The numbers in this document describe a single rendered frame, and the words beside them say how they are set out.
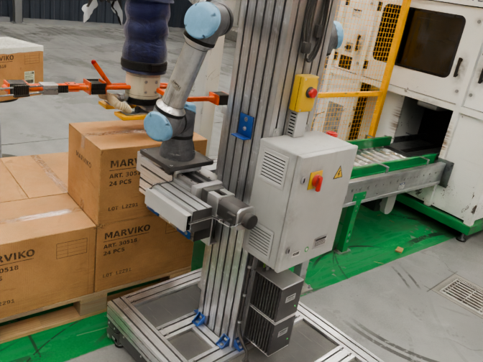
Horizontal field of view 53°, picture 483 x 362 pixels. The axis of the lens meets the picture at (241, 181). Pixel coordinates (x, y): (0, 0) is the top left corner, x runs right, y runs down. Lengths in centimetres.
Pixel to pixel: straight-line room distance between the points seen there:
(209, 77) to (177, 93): 215
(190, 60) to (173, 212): 55
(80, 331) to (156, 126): 128
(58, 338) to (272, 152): 149
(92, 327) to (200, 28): 166
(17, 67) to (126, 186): 203
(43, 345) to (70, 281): 32
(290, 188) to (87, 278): 130
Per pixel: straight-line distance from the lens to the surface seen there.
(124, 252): 265
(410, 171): 397
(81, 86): 240
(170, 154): 199
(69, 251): 250
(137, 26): 241
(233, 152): 197
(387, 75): 464
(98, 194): 241
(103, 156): 234
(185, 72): 177
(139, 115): 244
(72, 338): 266
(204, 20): 170
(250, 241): 192
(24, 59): 428
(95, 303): 275
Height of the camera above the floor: 175
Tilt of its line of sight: 22 degrees down
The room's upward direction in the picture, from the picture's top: 9 degrees clockwise
